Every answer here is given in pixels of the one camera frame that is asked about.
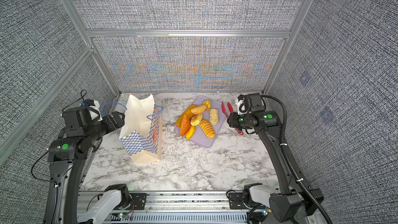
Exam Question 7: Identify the red kitchen tongs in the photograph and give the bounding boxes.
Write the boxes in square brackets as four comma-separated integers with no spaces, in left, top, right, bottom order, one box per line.
[221,102,243,136]

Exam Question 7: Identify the blue checkered paper bag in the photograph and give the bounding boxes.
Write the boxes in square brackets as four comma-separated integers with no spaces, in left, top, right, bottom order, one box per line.
[101,93,165,164]

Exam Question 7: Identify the pale rectangular scored bread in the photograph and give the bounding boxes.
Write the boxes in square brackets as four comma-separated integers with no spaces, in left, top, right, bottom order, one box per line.
[209,108,219,125]

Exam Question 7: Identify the dark orange oval bread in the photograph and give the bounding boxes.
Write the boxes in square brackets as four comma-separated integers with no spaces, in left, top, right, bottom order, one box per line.
[179,116,191,136]

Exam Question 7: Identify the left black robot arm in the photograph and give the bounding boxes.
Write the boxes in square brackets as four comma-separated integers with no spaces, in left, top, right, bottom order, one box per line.
[43,106,131,224]

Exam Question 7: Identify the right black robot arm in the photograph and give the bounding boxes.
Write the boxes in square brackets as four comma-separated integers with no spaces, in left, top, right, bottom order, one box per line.
[227,111,324,223]

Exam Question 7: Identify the ridged yellow spiral bread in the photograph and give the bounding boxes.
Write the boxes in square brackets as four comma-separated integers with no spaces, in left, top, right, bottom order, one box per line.
[199,119,216,139]

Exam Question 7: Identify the small yellow croissant bread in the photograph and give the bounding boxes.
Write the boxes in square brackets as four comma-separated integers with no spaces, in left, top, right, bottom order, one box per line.
[203,100,211,110]

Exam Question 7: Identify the golden oval bread roll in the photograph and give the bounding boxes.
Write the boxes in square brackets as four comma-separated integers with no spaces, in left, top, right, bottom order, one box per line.
[190,104,207,115]

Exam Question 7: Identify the long orange baguette bread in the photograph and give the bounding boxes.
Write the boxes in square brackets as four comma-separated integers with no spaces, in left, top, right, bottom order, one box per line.
[176,105,196,128]

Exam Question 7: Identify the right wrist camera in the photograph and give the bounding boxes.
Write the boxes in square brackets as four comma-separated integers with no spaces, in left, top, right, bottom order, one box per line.
[236,93,266,115]

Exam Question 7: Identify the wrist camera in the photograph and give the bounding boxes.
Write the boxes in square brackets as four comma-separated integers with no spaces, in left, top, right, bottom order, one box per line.
[236,93,266,115]
[62,99,102,128]

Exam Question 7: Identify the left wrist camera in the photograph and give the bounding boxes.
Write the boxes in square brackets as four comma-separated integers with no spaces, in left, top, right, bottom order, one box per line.
[62,99,102,128]

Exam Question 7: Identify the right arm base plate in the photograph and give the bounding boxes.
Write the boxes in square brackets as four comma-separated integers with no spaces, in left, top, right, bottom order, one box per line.
[227,191,249,210]

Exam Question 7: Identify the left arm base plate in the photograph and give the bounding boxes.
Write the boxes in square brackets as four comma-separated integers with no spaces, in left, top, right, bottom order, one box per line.
[115,193,148,211]

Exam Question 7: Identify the aluminium front rail frame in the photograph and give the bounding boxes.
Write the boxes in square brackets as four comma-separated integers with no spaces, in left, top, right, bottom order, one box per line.
[77,185,272,217]

